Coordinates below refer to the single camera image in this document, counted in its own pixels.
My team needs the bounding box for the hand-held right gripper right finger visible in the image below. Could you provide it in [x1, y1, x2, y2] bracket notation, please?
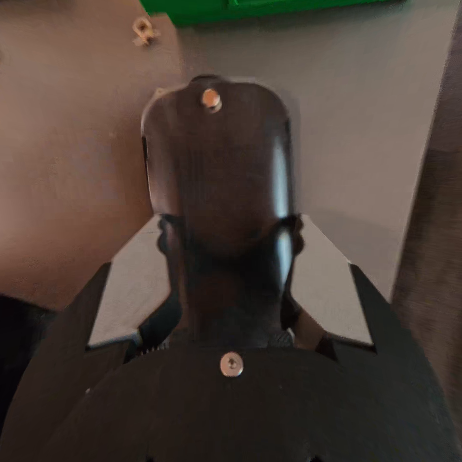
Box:
[280, 213, 375, 349]

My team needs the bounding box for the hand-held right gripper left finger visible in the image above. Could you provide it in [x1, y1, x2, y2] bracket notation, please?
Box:
[88, 214, 182, 348]

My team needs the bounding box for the small loose wooden part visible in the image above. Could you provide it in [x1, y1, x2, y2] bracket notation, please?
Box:
[132, 16, 161, 47]

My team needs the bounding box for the green plastic bin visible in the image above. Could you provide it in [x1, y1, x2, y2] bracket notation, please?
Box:
[139, 0, 398, 26]

